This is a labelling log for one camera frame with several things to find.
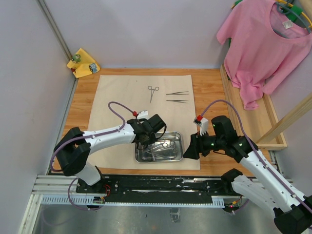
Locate stainless steel tray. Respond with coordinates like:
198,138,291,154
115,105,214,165
135,132,183,163

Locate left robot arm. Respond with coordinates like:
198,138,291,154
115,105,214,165
53,114,167,193

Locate pink t-shirt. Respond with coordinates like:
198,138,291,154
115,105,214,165
216,0,312,110

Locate steel surgical forceps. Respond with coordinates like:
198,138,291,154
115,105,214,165
166,91,189,96

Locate wooden pole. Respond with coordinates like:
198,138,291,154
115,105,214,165
257,93,312,143

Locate wooden tray frame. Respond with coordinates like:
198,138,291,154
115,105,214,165
220,65,287,151

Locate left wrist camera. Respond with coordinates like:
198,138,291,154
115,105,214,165
132,110,149,119

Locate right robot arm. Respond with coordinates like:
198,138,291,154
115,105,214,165
183,116,312,234

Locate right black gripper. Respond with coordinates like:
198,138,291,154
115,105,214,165
183,129,225,159

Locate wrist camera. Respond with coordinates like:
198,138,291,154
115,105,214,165
194,115,209,136
132,110,149,119

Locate beige cloth wrap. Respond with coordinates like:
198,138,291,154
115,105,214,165
88,75,200,170

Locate green clothes hanger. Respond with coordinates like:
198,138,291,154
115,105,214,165
275,0,312,34

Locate long steel hemostat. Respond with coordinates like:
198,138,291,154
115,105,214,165
148,86,159,103

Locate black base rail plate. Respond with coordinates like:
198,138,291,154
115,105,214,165
76,175,240,204

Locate steel surgical scissors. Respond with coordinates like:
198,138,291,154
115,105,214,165
150,140,177,160

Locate yellow printed cloth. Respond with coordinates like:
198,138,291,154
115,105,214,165
67,48,101,78

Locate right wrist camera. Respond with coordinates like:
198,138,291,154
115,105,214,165
194,115,209,136

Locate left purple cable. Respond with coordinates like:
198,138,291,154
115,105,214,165
49,101,138,212

